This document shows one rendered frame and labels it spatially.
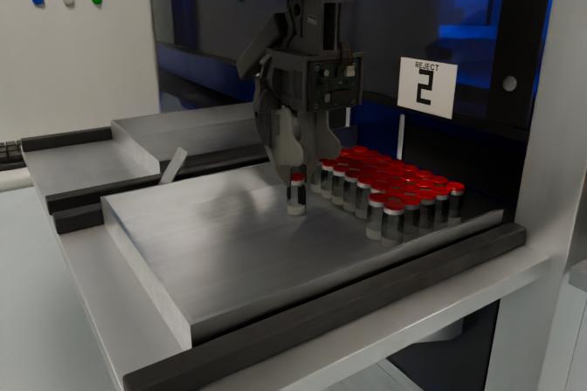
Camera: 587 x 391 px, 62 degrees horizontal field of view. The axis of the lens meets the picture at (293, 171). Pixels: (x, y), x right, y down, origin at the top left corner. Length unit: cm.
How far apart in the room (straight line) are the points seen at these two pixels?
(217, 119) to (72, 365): 110
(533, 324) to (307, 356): 29
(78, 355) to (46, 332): 20
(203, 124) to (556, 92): 65
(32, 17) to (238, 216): 79
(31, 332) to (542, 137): 181
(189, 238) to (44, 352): 142
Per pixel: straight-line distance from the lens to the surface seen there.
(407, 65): 62
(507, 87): 53
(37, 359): 189
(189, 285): 45
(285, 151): 51
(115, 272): 49
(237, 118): 99
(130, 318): 43
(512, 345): 62
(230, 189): 62
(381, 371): 83
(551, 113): 51
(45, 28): 123
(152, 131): 93
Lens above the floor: 113
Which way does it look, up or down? 20 degrees down
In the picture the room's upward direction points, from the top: straight up
